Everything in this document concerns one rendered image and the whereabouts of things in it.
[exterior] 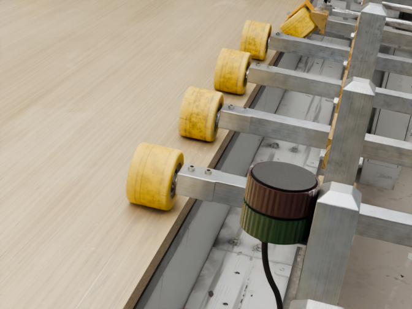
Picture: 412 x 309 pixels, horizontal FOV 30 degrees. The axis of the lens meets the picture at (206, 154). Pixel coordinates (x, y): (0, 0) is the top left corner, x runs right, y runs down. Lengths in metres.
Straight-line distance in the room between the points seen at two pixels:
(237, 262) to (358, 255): 1.43
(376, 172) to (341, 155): 2.51
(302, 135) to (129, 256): 0.40
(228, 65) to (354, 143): 0.58
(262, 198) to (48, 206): 0.43
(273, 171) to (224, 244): 0.87
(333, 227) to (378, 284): 2.08
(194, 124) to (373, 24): 0.31
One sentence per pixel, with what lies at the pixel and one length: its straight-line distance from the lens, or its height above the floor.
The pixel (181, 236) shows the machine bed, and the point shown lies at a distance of 1.12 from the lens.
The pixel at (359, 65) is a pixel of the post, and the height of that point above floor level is 1.08.
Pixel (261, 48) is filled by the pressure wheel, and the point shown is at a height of 0.94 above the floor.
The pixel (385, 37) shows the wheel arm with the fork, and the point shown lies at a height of 0.94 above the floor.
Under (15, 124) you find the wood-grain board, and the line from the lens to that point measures 1.22.
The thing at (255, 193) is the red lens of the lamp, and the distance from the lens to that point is 0.62.
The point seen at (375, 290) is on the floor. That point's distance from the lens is 2.67.
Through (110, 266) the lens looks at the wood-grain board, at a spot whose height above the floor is 0.90.
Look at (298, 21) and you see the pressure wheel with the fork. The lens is 1.89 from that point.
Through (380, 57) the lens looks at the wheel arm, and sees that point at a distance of 1.66.
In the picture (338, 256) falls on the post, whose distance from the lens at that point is 0.64.
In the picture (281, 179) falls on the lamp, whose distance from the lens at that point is 0.63.
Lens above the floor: 1.38
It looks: 24 degrees down
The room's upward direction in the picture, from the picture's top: 8 degrees clockwise
